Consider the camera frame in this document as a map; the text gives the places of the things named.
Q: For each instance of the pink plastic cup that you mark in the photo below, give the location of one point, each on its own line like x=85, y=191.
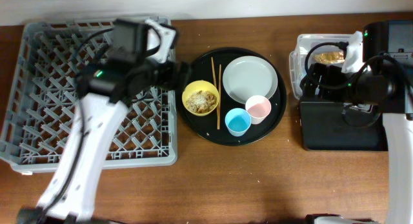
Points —
x=258, y=107

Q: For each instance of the black rectangular waste tray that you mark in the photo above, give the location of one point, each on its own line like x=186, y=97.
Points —
x=341, y=126

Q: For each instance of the wooden chopstick right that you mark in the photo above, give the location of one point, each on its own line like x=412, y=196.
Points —
x=219, y=104

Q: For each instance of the blue plastic cup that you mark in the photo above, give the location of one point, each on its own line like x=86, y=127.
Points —
x=237, y=121

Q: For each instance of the round black serving tray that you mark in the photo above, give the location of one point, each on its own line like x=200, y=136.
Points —
x=206, y=126

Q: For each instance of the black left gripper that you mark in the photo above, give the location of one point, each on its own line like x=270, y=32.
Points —
x=164, y=70

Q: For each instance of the grey plastic dishwasher rack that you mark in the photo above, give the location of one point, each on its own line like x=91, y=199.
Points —
x=42, y=101

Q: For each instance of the light grey plate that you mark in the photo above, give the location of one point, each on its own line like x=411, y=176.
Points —
x=248, y=76

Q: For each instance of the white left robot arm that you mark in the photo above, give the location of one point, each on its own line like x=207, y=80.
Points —
x=137, y=60

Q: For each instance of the wooden chopstick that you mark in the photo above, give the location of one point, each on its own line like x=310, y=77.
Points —
x=219, y=104
x=213, y=71

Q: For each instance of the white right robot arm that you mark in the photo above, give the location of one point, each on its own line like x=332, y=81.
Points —
x=355, y=93

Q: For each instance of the clear plastic waste bin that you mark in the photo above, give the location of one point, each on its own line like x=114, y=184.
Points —
x=305, y=42

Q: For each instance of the yellow plastic bowl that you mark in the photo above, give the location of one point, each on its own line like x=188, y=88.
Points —
x=197, y=86

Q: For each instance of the wooden chopstick left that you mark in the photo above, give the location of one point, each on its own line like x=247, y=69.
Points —
x=213, y=71

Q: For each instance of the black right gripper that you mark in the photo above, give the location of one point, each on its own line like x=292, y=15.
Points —
x=329, y=73

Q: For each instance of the food scraps with rice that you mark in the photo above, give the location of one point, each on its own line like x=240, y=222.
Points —
x=201, y=102

